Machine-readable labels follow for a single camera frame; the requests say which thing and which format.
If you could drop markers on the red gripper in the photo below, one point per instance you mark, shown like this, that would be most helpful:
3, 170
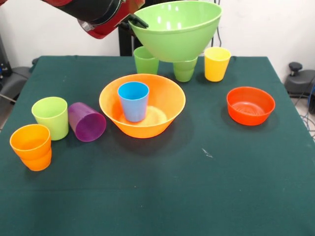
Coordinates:
108, 27

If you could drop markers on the large green bowl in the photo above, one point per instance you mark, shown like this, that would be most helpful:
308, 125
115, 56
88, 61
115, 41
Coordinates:
177, 44

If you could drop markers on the blue cup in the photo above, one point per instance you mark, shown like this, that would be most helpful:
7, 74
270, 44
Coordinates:
134, 108

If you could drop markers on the yellow cup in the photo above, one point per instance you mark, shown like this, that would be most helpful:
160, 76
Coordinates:
216, 71

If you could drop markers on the large orange bowl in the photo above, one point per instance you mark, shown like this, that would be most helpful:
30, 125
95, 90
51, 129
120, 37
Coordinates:
147, 130

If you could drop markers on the purple cup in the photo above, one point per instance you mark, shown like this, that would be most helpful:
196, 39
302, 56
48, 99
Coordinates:
88, 127

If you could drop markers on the red bowl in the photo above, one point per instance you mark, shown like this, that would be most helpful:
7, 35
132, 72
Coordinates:
251, 118

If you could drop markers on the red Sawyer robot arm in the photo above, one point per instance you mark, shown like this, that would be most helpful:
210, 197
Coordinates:
98, 9

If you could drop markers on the lime green cup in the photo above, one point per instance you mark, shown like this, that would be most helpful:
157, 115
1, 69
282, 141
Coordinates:
54, 125

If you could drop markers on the grey black device base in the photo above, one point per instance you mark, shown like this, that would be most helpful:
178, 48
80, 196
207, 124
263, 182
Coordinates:
14, 78
300, 83

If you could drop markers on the black equipment box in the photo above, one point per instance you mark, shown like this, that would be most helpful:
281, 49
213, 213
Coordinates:
3, 61

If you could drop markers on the dark green tablecloth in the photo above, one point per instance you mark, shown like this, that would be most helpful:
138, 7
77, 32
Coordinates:
147, 172

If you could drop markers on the orange cup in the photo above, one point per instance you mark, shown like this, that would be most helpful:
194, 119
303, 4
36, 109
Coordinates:
27, 137
37, 164

